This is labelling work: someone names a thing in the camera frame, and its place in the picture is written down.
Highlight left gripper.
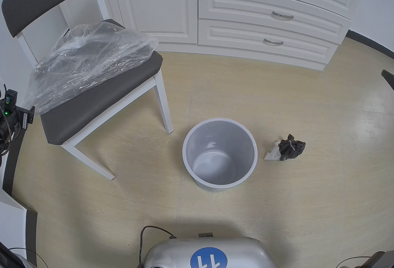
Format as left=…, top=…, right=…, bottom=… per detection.
left=3, top=105, right=35, bottom=132

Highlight white chair grey cushions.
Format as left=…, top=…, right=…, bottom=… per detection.
left=1, top=0, right=174, bottom=181

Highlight clear plastic bag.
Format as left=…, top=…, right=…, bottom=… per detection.
left=24, top=21, right=159, bottom=115

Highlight white wardrobe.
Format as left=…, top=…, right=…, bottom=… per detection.
left=98, top=0, right=370, bottom=71

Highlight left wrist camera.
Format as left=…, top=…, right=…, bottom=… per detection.
left=6, top=89, right=18, bottom=113

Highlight white trash bin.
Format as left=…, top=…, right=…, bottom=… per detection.
left=182, top=118, right=258, bottom=192

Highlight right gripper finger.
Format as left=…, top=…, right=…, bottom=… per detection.
left=381, top=69, right=394, bottom=90

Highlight black cable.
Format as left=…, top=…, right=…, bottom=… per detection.
left=139, top=225, right=176, bottom=268

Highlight black plastic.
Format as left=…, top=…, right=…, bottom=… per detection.
left=278, top=134, right=306, bottom=161

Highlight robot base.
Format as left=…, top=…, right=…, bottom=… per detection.
left=145, top=232, right=277, bottom=268

